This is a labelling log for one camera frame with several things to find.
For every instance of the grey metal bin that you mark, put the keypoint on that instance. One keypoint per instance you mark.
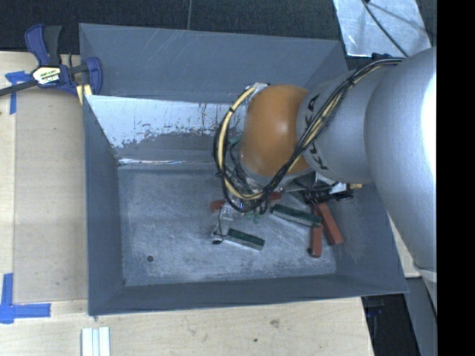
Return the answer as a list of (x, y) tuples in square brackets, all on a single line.
[(167, 217)]

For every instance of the pale wood flat board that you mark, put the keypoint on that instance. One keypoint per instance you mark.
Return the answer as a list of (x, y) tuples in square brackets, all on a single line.
[(48, 198)]

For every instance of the black cylinder on white bracket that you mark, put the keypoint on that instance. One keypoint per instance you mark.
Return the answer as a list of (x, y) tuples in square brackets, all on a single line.
[(320, 197)]

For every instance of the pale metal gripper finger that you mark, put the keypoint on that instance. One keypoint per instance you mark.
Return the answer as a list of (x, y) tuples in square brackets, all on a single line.
[(219, 237), (229, 214)]

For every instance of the dark green flat block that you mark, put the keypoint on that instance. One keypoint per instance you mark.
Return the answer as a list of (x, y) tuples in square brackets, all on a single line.
[(246, 239), (297, 214)]

